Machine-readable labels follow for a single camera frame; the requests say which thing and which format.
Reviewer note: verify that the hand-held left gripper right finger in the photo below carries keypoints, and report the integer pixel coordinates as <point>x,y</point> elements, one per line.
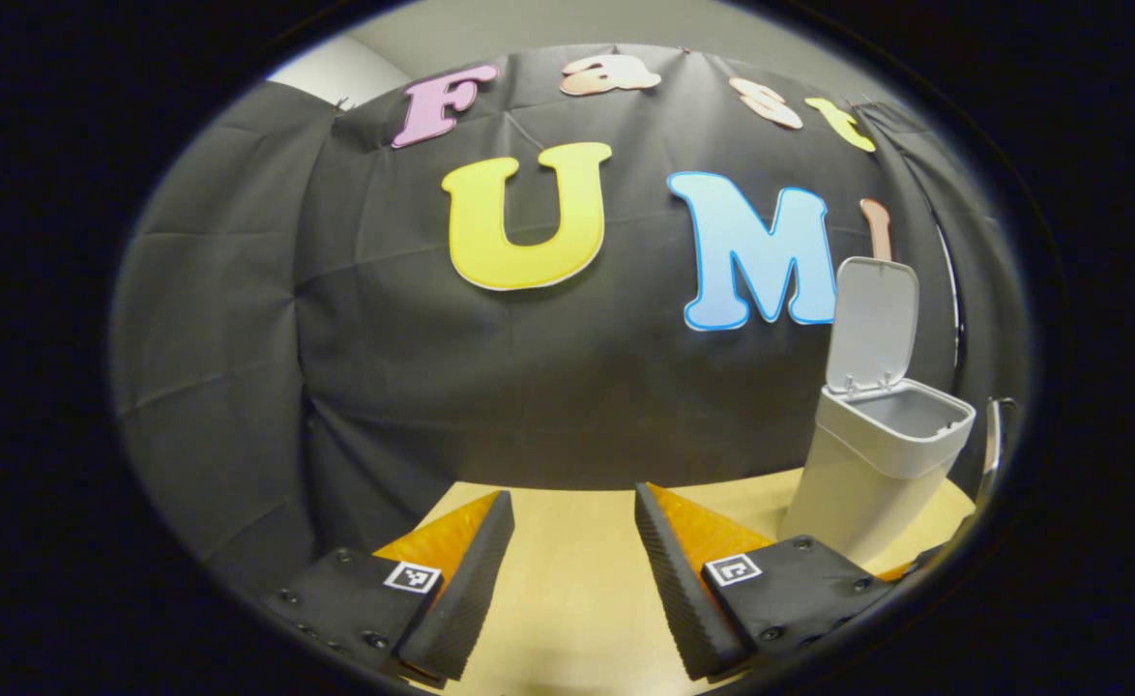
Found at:
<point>679,590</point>

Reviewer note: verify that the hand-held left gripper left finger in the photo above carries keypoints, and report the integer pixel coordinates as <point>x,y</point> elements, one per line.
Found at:
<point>466,590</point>

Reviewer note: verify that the white desktop garbage bin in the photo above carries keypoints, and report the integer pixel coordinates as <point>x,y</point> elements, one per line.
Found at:
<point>858,483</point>

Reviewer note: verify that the grey curved metal bar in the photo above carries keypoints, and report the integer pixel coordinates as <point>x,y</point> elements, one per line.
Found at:
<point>995,445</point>

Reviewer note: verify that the black backdrop cloth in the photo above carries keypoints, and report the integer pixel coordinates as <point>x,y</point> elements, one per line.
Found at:
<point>432,387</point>

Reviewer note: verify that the wooden desktop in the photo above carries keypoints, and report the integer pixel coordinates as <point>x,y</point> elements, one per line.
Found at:
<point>577,580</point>

